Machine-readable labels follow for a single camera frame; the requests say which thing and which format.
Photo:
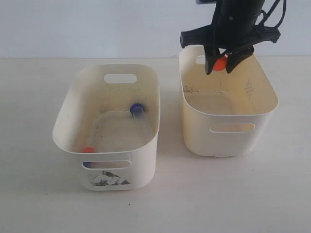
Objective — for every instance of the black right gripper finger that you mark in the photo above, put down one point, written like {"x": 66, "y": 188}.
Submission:
{"x": 236, "y": 58}
{"x": 212, "y": 54}

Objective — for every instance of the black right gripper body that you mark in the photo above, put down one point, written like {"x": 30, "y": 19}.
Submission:
{"x": 236, "y": 25}

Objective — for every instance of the orange-capped clear tube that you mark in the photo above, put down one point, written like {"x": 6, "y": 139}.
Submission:
{"x": 220, "y": 64}
{"x": 89, "y": 150}

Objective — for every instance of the blue-capped clear tube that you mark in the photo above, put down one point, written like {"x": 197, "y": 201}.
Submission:
{"x": 137, "y": 110}
{"x": 87, "y": 164}

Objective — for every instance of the cream plastic bin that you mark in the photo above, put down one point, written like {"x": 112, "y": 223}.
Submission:
{"x": 223, "y": 114}
{"x": 96, "y": 113}

